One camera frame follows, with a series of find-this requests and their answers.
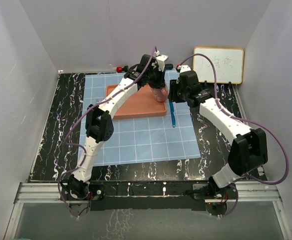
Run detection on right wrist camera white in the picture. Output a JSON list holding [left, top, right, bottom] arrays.
[[176, 64, 192, 74]]

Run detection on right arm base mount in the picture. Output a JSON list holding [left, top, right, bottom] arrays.
[[184, 183, 235, 203]]

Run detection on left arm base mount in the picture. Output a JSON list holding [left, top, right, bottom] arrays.
[[58, 175, 105, 201]]

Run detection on blue marker pen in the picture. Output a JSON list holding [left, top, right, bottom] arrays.
[[165, 63, 174, 70]]

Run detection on blue patterned knife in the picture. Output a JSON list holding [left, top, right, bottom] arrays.
[[169, 101, 176, 127]]

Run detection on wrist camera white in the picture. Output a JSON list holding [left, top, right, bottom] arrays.
[[176, 64, 192, 74], [151, 50, 168, 72]]

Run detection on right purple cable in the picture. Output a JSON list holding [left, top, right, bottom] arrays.
[[177, 52, 291, 218]]

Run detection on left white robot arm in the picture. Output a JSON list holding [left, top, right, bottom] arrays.
[[64, 51, 168, 200]]

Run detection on pink floral mug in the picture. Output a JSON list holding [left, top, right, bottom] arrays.
[[150, 84, 169, 102]]

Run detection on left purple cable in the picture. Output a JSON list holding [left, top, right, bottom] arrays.
[[57, 45, 159, 218]]

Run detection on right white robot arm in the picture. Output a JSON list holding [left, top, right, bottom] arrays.
[[168, 70, 268, 199]]

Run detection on red capped marker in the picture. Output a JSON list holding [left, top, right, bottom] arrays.
[[116, 65, 129, 73]]

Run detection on aluminium frame rail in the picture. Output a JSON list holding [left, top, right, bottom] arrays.
[[14, 180, 282, 204]]

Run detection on orange plastic tray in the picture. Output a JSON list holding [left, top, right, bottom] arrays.
[[113, 85, 167, 120]]

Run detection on small framed whiteboard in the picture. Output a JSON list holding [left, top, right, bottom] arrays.
[[193, 47, 244, 85]]

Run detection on purple cable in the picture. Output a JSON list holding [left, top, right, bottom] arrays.
[[57, 45, 159, 218], [177, 52, 291, 218]]

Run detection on blue checked tablecloth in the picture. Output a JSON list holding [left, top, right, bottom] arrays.
[[82, 73, 201, 167]]

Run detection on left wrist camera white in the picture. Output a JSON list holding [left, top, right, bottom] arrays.
[[151, 50, 168, 72]]

